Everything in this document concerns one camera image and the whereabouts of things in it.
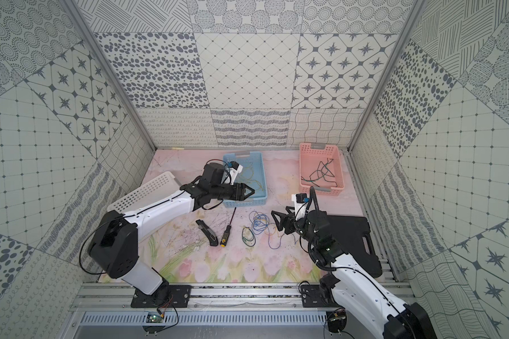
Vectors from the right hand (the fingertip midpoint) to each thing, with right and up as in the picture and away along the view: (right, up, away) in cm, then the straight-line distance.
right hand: (280, 212), depth 80 cm
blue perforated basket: (-10, +22, +31) cm, 39 cm away
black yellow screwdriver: (-22, -11, +8) cm, 26 cm away
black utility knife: (-28, -11, +6) cm, 31 cm away
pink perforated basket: (+24, +18, +29) cm, 42 cm away
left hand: (-9, +7, 0) cm, 12 cm away
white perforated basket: (-57, +8, +21) cm, 61 cm away
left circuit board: (-45, -35, -9) cm, 57 cm away
